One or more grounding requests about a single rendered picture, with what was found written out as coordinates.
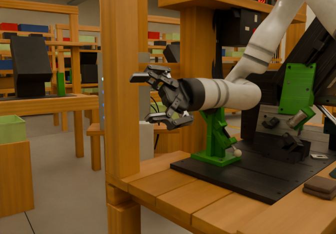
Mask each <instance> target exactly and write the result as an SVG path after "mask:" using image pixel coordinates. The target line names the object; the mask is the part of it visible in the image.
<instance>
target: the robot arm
mask: <svg viewBox="0 0 336 234"><path fill-rule="evenodd" d="M304 2H306V3H307V5H308V6H309V7H310V8H311V10H312V11H313V13H314V14H315V15H316V17H317V18H318V20H319V21H320V22H321V24H322V25H323V26H324V28H325V29H326V30H327V31H328V32H329V34H330V35H331V36H332V37H333V38H334V39H335V41H336V0H277V1H276V4H275V5H274V7H273V9H272V10H271V12H270V13H269V15H268V16H267V17H266V18H265V20H264V21H263V22H262V23H261V24H260V25H259V26H258V28H257V29H256V30H255V32H254V33H253V35H252V36H251V38H250V40H249V42H248V44H247V46H246V49H245V51H244V54H243V55H242V57H241V59H240V60H239V62H238V63H237V64H236V65H235V67H234V68H233V69H232V70H231V72H230V73H229V74H228V75H227V77H226V78H225V79H208V78H180V79H174V78H171V75H170V72H171V70H172V69H171V68H170V67H167V66H161V65H154V64H149V65H148V66H147V67H146V68H145V70H144V71H143V72H134V73H133V74H132V75H131V77H130V78H129V82H130V83H145V82H146V83H148V84H150V85H151V86H152V88H153V89H155V90H156V91H158V95H159V96H160V98H161V102H162V104H163V105H165V106H166V107H167V108H166V110H165V112H155V113H149V114H148V115H147V116H146V117H145V118H144V119H145V122H149V123H150V124H156V123H164V124H165V125H166V126H167V127H166V128H167V130H169V131H172V130H175V129H178V128H181V127H184V126H191V125H192V124H193V122H194V119H195V118H194V111H203V110H207V109H212V108H221V107H224V108H229V109H235V110H249V109H252V108H253V107H255V106H256V105H257V104H258V103H259V102H260V100H261V96H262V93H261V90H260V88H259V87H258V86H257V85H256V84H254V83H252V82H250V81H248V80H246V79H245V78H246V77H247V76H248V75H249V74H251V73H255V74H263V73H265V71H266V70H267V68H268V66H269V64H270V62H271V60H272V58H273V56H274V54H275V52H276V50H277V48H278V46H279V44H280V42H281V40H282V38H283V36H284V34H285V33H286V31H287V29H288V27H289V26H290V24H291V22H292V21H293V19H294V17H295V16H296V14H297V13H298V11H299V10H300V8H301V7H302V5H303V4H304ZM151 78H153V79H155V81H154V80H152V79H151ZM160 82H163V84H162V86H159V85H158V84H159V83H160ZM174 112H176V113H177V114H178V116H179V118H177V119H173V118H172V115H173V113H174Z"/></svg>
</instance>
